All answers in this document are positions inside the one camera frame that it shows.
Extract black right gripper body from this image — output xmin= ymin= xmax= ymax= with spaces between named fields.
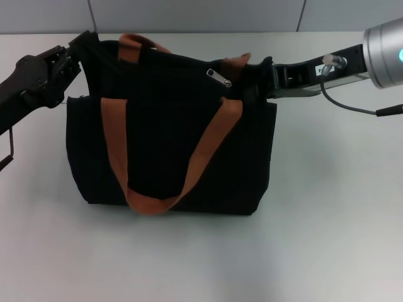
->
xmin=270 ymin=43 xmax=371 ymax=100

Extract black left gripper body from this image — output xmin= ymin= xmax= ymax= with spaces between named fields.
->
xmin=0 ymin=52 xmax=64 ymax=136

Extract silver zipper pull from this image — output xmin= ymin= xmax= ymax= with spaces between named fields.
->
xmin=206 ymin=68 xmax=233 ymax=88

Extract black food bag brown straps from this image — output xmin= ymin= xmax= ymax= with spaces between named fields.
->
xmin=65 ymin=31 xmax=278 ymax=218

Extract left gripper cable with plug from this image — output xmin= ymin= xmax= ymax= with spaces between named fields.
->
xmin=0 ymin=127 xmax=16 ymax=172

